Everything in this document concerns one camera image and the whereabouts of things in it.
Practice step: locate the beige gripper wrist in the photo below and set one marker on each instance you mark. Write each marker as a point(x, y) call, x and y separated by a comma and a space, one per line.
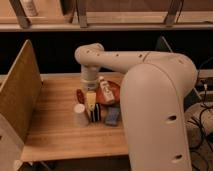
point(89, 80)

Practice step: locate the white ceramic cup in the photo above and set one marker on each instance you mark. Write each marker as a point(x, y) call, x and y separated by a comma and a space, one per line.
point(80, 115)

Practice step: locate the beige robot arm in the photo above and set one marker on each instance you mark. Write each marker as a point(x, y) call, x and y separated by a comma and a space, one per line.
point(152, 102)

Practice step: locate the black white striped eraser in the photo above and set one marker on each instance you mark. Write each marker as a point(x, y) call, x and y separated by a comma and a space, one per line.
point(95, 114)

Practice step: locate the red brown oval object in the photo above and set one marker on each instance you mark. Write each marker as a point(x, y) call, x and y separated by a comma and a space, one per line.
point(80, 96)

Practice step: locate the white bottle on plate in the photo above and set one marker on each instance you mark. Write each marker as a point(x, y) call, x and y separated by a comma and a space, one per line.
point(106, 91)

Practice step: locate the brown round plate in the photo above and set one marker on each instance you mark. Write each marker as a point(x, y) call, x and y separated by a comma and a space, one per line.
point(115, 88)

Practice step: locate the blue sponge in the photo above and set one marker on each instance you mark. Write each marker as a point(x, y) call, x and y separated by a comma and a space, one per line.
point(112, 116)

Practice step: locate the left wooden side panel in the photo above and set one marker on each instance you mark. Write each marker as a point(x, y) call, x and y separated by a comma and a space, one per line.
point(18, 95)

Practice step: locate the right dark side panel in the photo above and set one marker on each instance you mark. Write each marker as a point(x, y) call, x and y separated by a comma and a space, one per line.
point(162, 45)

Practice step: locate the white bottle on shelf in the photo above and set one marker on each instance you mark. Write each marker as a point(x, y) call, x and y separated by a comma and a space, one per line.
point(30, 7)

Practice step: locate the wooden background shelf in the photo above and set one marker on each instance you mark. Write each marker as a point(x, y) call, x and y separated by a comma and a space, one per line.
point(111, 15)

